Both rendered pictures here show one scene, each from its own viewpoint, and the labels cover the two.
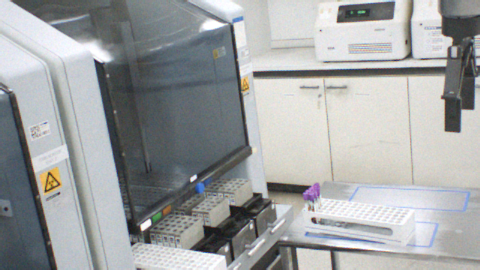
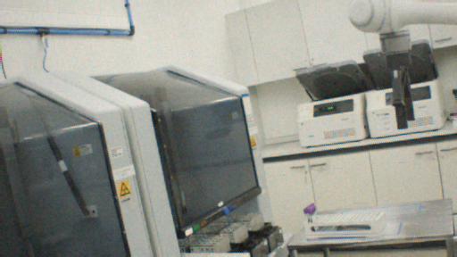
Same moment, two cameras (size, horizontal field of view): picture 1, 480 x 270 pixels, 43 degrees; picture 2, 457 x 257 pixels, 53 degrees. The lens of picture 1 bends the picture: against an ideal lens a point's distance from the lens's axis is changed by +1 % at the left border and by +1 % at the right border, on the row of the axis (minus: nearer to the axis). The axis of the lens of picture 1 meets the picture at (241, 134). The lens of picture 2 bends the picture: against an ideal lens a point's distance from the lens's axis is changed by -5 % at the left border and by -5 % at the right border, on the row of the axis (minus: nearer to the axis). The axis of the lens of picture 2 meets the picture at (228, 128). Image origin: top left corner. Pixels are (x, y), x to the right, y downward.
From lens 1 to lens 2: 0.30 m
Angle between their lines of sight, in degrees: 13
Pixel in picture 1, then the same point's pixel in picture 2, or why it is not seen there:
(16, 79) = (103, 115)
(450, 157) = not seen: hidden behind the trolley
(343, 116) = (325, 186)
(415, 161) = not seen: hidden behind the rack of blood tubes
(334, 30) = (312, 122)
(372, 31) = (339, 120)
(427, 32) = (378, 118)
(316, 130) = (305, 200)
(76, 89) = (138, 128)
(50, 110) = (123, 139)
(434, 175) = not seen: hidden behind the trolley
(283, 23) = (273, 125)
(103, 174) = (158, 190)
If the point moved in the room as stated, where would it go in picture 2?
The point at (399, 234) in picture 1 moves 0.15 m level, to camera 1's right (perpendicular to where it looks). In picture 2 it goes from (375, 227) to (414, 218)
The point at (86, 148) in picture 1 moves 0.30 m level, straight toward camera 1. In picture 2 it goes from (146, 169) to (159, 179)
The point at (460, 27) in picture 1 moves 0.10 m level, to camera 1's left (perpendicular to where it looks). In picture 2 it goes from (397, 59) to (364, 64)
